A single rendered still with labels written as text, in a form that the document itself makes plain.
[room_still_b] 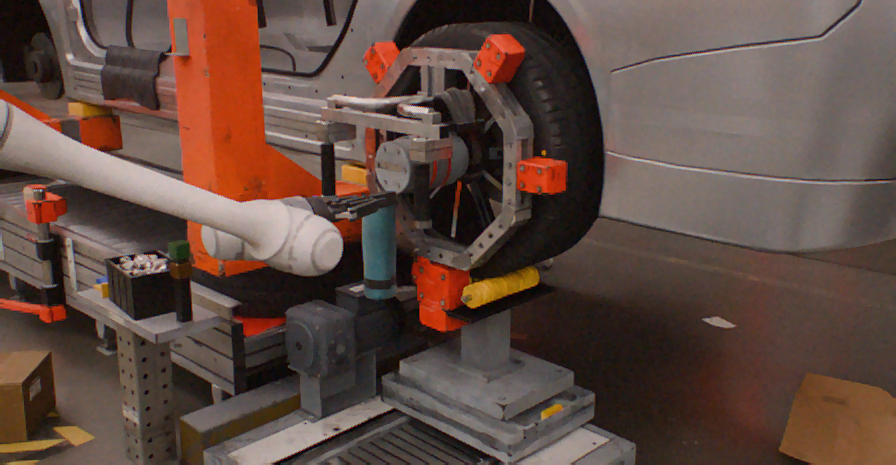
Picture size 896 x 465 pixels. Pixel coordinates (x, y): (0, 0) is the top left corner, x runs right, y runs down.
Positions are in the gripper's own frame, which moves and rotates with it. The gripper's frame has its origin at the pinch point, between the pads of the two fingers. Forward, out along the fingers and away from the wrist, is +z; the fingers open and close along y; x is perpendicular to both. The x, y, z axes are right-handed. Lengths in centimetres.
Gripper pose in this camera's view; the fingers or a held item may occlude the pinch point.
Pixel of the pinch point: (381, 200)
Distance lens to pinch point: 190.3
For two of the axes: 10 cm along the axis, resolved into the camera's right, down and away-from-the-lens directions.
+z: 7.0, -1.8, 6.9
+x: 0.0, -9.7, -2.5
